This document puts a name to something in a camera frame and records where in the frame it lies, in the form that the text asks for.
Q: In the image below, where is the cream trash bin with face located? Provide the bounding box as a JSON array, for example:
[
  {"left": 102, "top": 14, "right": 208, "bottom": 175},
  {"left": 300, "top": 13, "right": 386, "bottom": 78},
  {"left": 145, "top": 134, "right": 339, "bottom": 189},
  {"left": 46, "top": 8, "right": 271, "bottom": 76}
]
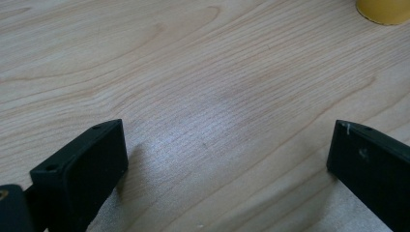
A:
[{"left": 355, "top": 0, "right": 410, "bottom": 26}]

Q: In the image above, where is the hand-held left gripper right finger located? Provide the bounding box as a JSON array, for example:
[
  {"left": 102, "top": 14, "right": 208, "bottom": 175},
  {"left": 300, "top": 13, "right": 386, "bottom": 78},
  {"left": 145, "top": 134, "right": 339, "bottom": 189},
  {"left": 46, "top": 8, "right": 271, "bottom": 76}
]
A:
[{"left": 326, "top": 119, "right": 410, "bottom": 232}]

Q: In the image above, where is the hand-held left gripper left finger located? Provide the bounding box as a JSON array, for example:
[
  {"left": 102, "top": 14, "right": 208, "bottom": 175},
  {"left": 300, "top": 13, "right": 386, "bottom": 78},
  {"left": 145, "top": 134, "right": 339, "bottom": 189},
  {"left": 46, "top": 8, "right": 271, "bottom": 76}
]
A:
[{"left": 29, "top": 118, "right": 130, "bottom": 232}]

